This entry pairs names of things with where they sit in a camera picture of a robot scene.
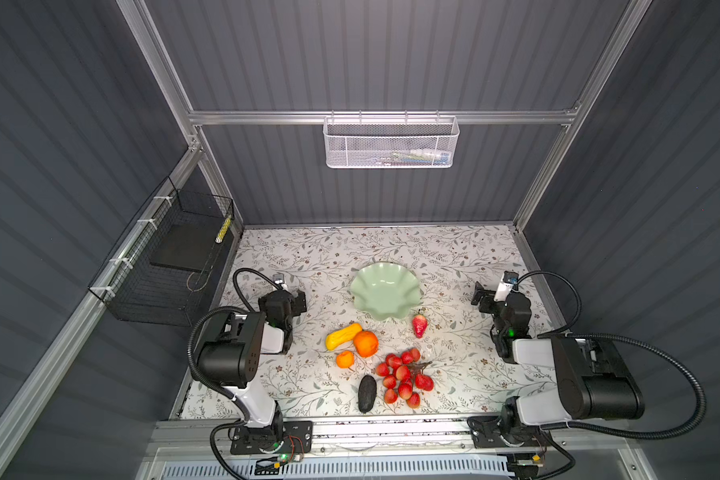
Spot yellow fake banana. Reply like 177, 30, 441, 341
325, 323, 363, 351

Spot small fake tangerine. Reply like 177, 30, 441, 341
335, 351, 355, 369

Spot red fake strawberry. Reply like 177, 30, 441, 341
412, 314, 428, 338

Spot large fake orange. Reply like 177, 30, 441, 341
353, 330, 379, 358

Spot dark fake avocado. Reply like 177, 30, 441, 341
357, 375, 377, 414

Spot red fake grape bunch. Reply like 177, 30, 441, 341
373, 347, 434, 409

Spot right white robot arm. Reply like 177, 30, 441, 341
470, 281, 645, 447

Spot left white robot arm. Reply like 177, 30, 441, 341
188, 289, 313, 455

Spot green scalloped fruit bowl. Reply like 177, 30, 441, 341
349, 262, 422, 321

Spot yellow marker in basket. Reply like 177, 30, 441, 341
215, 216, 232, 244

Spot black pad in basket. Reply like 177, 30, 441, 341
150, 225, 218, 273

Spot items in white basket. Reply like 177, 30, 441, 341
366, 149, 452, 168

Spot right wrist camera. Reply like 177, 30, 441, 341
494, 271, 519, 303

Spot black wire basket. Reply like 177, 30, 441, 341
89, 181, 235, 327

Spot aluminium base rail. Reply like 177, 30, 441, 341
138, 413, 646, 476

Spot white wire mesh basket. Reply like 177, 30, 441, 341
322, 114, 460, 169

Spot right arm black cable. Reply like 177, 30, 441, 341
515, 269, 707, 442

